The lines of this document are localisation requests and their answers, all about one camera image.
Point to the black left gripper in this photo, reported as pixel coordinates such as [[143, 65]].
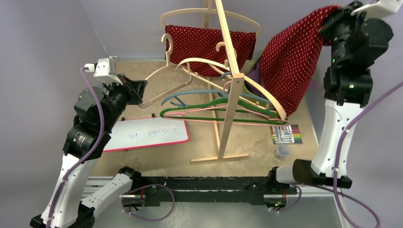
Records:
[[135, 88]]

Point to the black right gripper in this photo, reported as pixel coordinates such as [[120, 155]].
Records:
[[329, 21]]

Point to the wooden hanger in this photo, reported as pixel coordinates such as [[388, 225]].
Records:
[[267, 97], [211, 11], [163, 82]]

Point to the grey-blue plastic hanger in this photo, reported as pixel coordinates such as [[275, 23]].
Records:
[[221, 102]]

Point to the red polka dot garment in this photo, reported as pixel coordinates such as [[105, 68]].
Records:
[[201, 43], [290, 59]]

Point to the green plastic hanger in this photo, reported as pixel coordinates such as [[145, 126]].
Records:
[[271, 117]]

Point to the pink wire hanger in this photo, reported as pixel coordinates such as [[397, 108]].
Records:
[[221, 104]]

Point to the purple garment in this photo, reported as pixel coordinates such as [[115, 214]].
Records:
[[312, 84]]

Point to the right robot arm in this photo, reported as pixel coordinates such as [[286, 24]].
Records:
[[359, 36]]

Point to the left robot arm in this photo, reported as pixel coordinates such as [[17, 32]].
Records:
[[97, 111]]

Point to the red-edged whiteboard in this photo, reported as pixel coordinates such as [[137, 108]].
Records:
[[146, 132]]

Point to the green plastic basket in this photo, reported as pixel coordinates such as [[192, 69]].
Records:
[[254, 72]]

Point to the wooden clothes rack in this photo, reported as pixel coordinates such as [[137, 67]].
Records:
[[230, 113]]

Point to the marker pen box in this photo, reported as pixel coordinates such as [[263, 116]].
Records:
[[286, 134]]

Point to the small clear plastic cup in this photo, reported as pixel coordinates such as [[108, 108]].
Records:
[[282, 151]]

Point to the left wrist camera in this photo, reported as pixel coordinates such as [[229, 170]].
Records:
[[104, 70]]

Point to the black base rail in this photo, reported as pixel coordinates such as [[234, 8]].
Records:
[[254, 190]]

